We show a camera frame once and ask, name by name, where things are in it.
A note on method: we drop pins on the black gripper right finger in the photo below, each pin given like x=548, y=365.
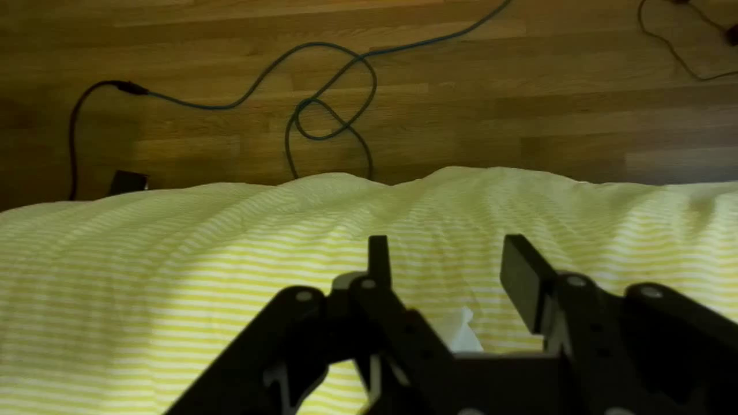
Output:
x=637, y=346

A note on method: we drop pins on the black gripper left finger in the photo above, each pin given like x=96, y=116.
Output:
x=307, y=338

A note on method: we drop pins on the yellow striped bed sheet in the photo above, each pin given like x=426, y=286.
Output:
x=192, y=268

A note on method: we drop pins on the black power adapter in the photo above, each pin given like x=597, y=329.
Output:
x=127, y=182

